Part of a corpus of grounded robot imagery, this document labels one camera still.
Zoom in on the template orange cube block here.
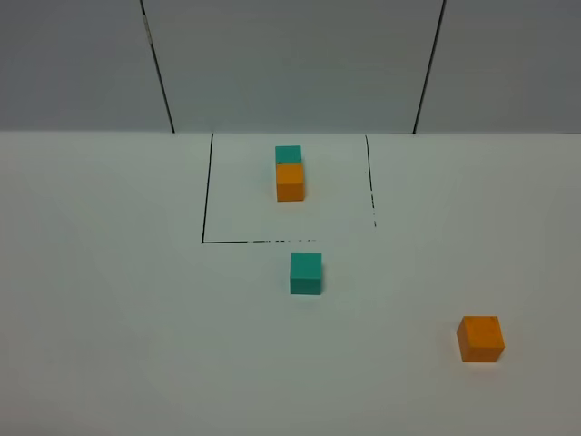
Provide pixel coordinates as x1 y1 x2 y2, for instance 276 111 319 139
276 163 305 202

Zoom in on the template teal cube block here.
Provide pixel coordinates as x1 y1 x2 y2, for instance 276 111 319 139
275 145 302 164

